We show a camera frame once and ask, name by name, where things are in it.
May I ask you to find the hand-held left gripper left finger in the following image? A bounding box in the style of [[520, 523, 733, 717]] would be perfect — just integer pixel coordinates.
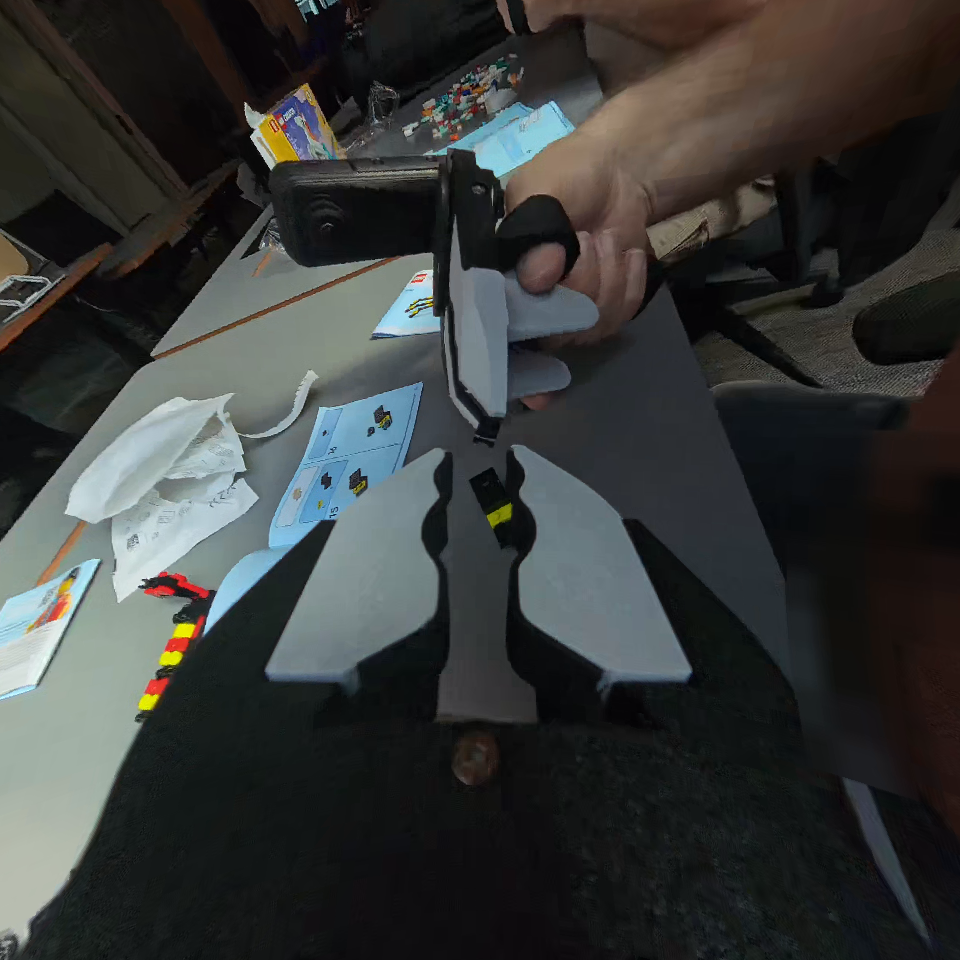
[[266, 447, 455, 695]]

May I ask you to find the yellow toy box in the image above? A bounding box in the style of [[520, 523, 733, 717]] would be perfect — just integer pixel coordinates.
[[249, 84, 348, 170]]

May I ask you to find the black mesh office chair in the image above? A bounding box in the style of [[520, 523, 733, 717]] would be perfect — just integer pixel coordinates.
[[853, 291, 960, 369]]

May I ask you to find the pile of loose coloured bricks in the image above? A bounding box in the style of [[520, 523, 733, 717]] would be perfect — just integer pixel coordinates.
[[403, 56, 526, 144]]

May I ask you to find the plain white paper bag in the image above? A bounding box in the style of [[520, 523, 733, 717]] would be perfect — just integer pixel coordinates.
[[66, 395, 235, 525]]

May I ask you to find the small printed white paper bag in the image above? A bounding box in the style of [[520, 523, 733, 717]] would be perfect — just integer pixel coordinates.
[[168, 418, 249, 483]]

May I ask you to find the grey chair armrest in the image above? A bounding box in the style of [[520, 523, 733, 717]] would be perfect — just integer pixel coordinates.
[[712, 381, 912, 481]]

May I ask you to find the white wire rack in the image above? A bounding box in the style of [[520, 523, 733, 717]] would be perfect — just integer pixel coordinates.
[[0, 273, 67, 310]]

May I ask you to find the open blue instruction booklet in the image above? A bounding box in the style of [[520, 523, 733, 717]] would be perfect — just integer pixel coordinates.
[[202, 382, 425, 639]]

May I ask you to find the person's right hand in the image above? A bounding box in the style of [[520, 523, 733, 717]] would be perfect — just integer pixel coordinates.
[[504, 101, 665, 354]]

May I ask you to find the person's right forearm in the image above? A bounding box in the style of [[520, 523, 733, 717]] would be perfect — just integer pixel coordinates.
[[622, 0, 960, 222]]

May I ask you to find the clear plastic bag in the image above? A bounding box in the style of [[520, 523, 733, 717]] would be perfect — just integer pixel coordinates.
[[341, 82, 402, 151]]

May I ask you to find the grey cabinet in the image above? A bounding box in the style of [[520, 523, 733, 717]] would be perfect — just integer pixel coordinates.
[[0, 0, 192, 235]]

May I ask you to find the small booklet with red picture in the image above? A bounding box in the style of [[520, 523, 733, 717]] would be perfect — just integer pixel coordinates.
[[0, 558, 102, 700]]

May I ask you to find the long red yellow brick assembly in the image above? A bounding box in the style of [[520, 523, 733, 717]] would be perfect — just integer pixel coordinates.
[[135, 596, 211, 725]]

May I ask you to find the wooden side table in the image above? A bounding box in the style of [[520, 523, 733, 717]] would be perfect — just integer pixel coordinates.
[[0, 241, 115, 354]]

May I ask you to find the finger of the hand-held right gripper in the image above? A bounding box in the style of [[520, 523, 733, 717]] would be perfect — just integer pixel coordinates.
[[442, 296, 500, 444], [450, 225, 511, 420]]

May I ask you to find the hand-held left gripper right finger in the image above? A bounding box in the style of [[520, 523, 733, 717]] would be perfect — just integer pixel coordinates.
[[506, 444, 693, 695]]

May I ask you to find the black and yellow brick assembly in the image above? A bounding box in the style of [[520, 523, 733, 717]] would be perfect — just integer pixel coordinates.
[[470, 468, 519, 549]]

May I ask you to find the wide blue instruction booklet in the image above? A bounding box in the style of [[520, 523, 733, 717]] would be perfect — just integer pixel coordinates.
[[423, 101, 577, 179]]

